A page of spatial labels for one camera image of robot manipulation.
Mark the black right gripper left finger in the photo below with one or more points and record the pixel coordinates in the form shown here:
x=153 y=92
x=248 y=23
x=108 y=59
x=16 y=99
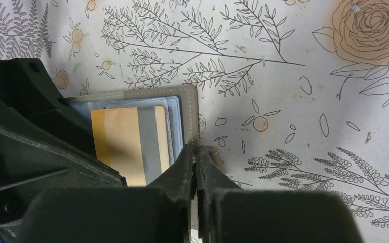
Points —
x=158 y=212

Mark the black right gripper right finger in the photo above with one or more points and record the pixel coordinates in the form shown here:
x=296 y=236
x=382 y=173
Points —
x=227 y=213

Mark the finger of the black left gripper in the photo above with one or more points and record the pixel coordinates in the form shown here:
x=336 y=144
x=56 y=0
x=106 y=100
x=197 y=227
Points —
x=44 y=143

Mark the grey card holder wallet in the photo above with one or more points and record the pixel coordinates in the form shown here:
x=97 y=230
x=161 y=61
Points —
x=180 y=103

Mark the floral patterned table mat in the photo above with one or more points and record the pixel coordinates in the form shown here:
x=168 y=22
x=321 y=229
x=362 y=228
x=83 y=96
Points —
x=294 y=94

